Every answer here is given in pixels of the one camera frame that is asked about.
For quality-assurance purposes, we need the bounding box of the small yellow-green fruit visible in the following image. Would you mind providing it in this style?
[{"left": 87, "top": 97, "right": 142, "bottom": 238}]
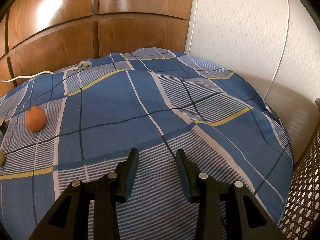
[{"left": 0, "top": 151, "right": 6, "bottom": 166}]

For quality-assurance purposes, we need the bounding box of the white kettle power cord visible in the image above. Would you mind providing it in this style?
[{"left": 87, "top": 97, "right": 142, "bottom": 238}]
[{"left": 0, "top": 60, "right": 93, "bottom": 83}]

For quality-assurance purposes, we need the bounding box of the blue plaid tablecloth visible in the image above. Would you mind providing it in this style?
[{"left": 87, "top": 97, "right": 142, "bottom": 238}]
[{"left": 1, "top": 48, "right": 293, "bottom": 239}]

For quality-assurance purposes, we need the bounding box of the orange tangerine far right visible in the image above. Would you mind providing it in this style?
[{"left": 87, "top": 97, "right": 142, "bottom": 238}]
[{"left": 25, "top": 106, "right": 47, "bottom": 132}]

